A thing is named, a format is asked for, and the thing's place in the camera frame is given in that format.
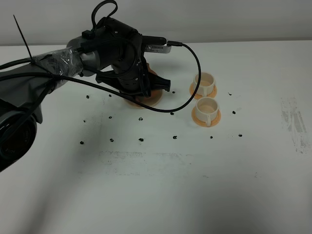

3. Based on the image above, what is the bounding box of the orange saucer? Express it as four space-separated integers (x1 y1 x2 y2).
189 83 217 99
191 108 221 127

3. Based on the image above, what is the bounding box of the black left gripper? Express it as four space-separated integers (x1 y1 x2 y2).
96 18 171 98

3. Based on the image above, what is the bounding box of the white teacup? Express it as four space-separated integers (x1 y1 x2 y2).
193 72 215 97
195 97 219 127

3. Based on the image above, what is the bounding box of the far white teacup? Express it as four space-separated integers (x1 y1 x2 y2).
193 72 215 97

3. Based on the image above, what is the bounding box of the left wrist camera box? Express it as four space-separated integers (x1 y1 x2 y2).
142 36 171 54

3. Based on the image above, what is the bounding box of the near orange saucer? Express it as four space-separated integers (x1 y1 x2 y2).
191 108 221 127

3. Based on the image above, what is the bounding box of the beige teapot saucer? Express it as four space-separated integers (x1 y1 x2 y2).
124 90 163 109

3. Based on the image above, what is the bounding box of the near white teacup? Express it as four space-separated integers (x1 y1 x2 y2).
195 97 219 127

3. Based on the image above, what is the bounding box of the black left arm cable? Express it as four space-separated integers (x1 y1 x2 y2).
0 0 201 114

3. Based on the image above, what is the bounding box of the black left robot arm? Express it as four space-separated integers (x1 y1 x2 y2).
0 18 171 170

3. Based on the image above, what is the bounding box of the brown clay teapot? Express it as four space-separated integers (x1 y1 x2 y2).
142 62 157 76

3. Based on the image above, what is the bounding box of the black zip tie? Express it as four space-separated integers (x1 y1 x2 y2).
13 15 36 65

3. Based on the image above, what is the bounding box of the far orange saucer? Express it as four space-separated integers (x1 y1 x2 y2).
189 83 217 99

